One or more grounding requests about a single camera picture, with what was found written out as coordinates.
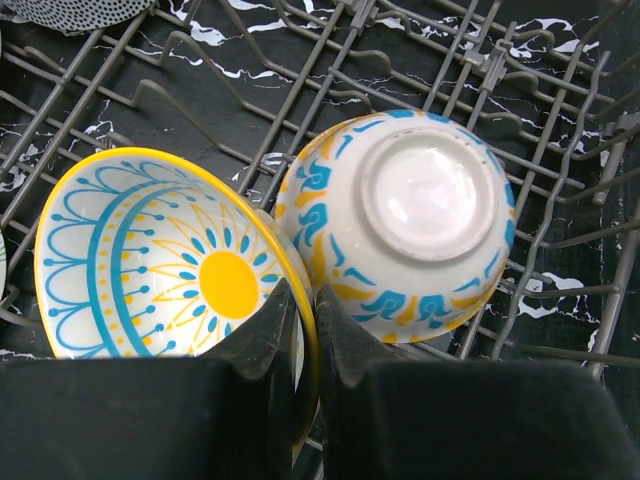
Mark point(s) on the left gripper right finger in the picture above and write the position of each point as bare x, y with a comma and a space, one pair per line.
387, 417

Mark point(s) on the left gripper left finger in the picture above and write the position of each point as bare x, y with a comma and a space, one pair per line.
228, 414

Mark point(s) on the yellow sun pattern bowl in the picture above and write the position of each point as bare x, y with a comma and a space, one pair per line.
140, 253

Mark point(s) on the orange blue floral bowl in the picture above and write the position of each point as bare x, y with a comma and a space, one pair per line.
407, 215

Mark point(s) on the blue wave pattern bowl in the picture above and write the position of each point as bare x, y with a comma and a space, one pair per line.
74, 16

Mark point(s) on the orange flower leaf bowl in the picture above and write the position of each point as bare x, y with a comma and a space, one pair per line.
3, 265

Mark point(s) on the grey wire dish rack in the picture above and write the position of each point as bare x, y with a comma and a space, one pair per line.
240, 88

